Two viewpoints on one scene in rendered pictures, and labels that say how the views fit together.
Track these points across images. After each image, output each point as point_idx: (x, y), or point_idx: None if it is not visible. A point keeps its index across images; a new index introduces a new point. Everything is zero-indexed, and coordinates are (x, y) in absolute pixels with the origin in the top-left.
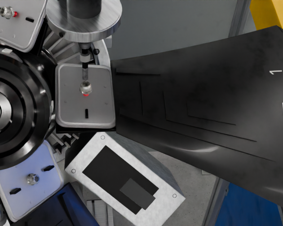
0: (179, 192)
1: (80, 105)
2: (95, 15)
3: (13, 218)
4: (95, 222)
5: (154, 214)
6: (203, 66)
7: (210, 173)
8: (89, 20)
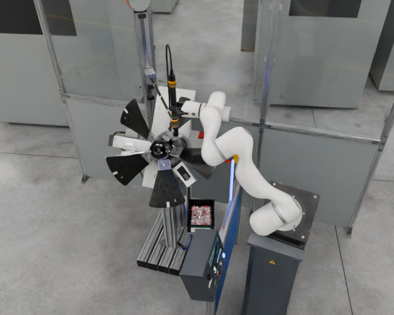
0: (195, 179)
1: (174, 152)
2: (176, 136)
3: (159, 169)
4: (175, 178)
5: (189, 182)
6: (200, 151)
7: (192, 168)
8: (175, 137)
